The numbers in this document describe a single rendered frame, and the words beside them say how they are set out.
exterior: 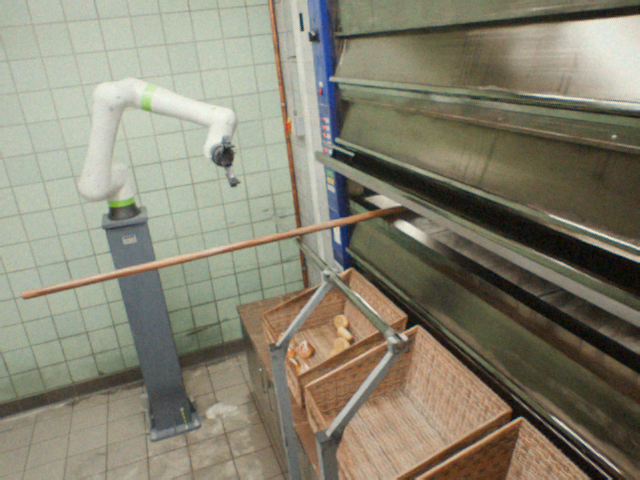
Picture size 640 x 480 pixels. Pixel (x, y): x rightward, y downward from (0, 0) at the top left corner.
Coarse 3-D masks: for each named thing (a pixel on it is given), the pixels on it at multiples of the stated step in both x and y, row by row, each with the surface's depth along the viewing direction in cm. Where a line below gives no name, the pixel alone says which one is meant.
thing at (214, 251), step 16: (400, 208) 223; (320, 224) 213; (336, 224) 214; (256, 240) 205; (272, 240) 207; (176, 256) 197; (192, 256) 197; (208, 256) 199; (112, 272) 189; (128, 272) 190; (48, 288) 182; (64, 288) 184
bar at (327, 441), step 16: (336, 272) 177; (320, 288) 179; (304, 320) 180; (384, 320) 144; (288, 336) 179; (384, 336) 140; (400, 336) 136; (272, 352) 178; (400, 352) 135; (272, 368) 183; (384, 368) 136; (368, 384) 136; (288, 400) 186; (352, 400) 137; (288, 416) 188; (352, 416) 137; (288, 432) 190; (320, 432) 138; (336, 432) 137; (288, 448) 192; (320, 448) 136; (336, 448) 139; (288, 464) 195; (320, 464) 140; (336, 464) 139
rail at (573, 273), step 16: (336, 160) 215; (368, 176) 187; (400, 192) 166; (432, 208) 149; (464, 224) 135; (480, 224) 132; (496, 240) 124; (512, 240) 120; (528, 256) 114; (544, 256) 110; (560, 272) 106; (576, 272) 102; (592, 288) 99; (608, 288) 96; (624, 304) 93
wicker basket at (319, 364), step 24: (312, 288) 253; (336, 288) 258; (360, 288) 247; (288, 312) 253; (312, 312) 257; (336, 312) 262; (384, 312) 225; (264, 336) 252; (312, 336) 253; (336, 336) 251; (360, 336) 246; (288, 360) 210; (312, 360) 235; (336, 360) 205; (288, 384) 220; (360, 384) 212
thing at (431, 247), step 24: (384, 216) 222; (408, 240) 201; (432, 240) 192; (456, 264) 172; (480, 264) 169; (480, 288) 161; (504, 288) 153; (528, 312) 142; (552, 312) 138; (576, 336) 127; (600, 336) 126; (600, 360) 121; (624, 360) 116
